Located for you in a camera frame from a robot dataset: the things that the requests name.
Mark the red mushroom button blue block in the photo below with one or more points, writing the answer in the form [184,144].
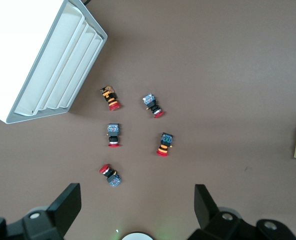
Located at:
[113,132]
[111,176]
[151,103]

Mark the white plastic divided bin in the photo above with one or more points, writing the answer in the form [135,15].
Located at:
[63,62]

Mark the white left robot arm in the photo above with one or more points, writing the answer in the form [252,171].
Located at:
[137,237]

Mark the red button orange collar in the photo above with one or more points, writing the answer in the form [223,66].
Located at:
[165,141]

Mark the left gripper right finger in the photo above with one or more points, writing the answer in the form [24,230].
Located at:
[208,212]

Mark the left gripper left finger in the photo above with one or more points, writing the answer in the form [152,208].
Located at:
[63,207]

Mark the red button orange block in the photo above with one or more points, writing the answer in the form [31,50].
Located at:
[110,98]

